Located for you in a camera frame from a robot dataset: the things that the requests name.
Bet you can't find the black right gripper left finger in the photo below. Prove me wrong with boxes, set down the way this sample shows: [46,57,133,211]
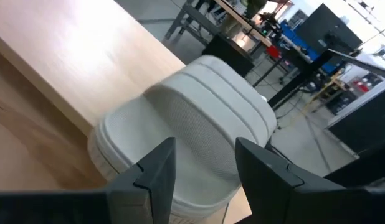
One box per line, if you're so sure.
[0,136,177,224]

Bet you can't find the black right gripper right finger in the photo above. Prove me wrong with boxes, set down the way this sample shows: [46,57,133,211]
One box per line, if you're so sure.
[234,137,385,224]

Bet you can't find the grey rubber slide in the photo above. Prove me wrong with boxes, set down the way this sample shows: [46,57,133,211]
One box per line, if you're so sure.
[87,55,278,224]

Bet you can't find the black counter white top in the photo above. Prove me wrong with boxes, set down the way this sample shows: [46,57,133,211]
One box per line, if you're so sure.
[325,81,385,156]

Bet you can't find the black box cabinet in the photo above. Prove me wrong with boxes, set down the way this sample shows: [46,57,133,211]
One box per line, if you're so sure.
[202,33,255,78]

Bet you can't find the wooden top desk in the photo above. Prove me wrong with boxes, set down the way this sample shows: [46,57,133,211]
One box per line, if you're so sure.
[163,0,274,47]

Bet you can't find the blue storage bins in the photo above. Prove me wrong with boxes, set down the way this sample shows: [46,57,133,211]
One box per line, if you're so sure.
[279,20,338,75]

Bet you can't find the black monitor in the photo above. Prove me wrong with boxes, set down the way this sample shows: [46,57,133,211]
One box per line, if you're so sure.
[294,2,364,57]

